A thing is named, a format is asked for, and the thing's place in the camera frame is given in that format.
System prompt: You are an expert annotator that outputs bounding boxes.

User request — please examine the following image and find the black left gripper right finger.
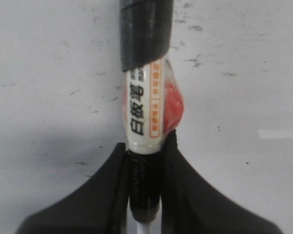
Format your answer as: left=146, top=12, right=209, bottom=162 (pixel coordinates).
left=161, top=131, right=282, bottom=234

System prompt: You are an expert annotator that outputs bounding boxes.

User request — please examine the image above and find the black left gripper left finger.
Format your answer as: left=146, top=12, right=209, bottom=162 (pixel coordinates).
left=16, top=143, right=129, bottom=234

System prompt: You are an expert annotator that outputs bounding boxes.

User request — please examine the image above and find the white whiteboard marker pen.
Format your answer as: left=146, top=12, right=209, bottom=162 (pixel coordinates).
left=120, top=0, right=183, bottom=234

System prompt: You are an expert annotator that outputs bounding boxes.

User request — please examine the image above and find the white glossy whiteboard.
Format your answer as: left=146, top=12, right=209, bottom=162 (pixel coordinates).
left=0, top=0, right=293, bottom=203

